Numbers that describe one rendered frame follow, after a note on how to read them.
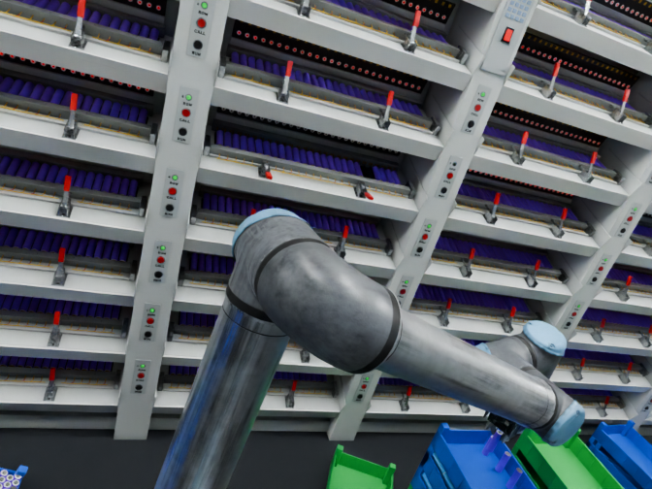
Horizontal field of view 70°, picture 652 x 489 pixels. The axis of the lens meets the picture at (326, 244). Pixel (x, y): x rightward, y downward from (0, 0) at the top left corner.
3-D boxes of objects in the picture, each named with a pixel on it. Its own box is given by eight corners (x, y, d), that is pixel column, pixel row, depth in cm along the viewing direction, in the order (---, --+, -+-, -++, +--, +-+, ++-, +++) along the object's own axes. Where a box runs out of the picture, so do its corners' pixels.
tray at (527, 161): (619, 206, 151) (653, 173, 142) (464, 168, 130) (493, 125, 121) (586, 168, 165) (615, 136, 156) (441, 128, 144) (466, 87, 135)
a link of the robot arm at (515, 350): (502, 374, 88) (550, 358, 93) (462, 338, 97) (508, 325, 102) (492, 410, 92) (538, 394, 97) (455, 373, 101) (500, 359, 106)
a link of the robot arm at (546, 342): (513, 321, 101) (547, 312, 104) (496, 361, 107) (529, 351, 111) (545, 352, 94) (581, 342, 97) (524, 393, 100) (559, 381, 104)
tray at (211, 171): (411, 223, 134) (428, 198, 128) (194, 181, 113) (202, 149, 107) (394, 179, 148) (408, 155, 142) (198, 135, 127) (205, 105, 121)
